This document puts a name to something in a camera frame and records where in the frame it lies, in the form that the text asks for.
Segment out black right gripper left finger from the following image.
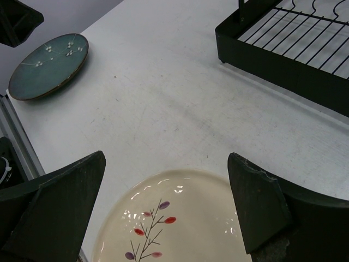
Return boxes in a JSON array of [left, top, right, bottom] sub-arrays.
[[1, 151, 105, 261]]

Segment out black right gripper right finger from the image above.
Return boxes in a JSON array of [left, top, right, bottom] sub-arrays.
[[227, 153, 348, 261]]

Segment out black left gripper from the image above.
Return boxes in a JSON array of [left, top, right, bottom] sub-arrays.
[[1, 0, 44, 47]]

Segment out dark teal round plate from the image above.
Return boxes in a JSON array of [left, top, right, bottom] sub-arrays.
[[8, 33, 89, 101]]

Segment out black wire dish rack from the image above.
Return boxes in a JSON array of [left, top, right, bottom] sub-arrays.
[[215, 1, 348, 116]]

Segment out cream pink floral plate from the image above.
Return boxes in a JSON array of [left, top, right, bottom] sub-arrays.
[[92, 169, 251, 262]]

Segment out aluminium front frame rail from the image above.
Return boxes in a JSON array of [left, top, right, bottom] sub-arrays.
[[1, 95, 45, 180]]

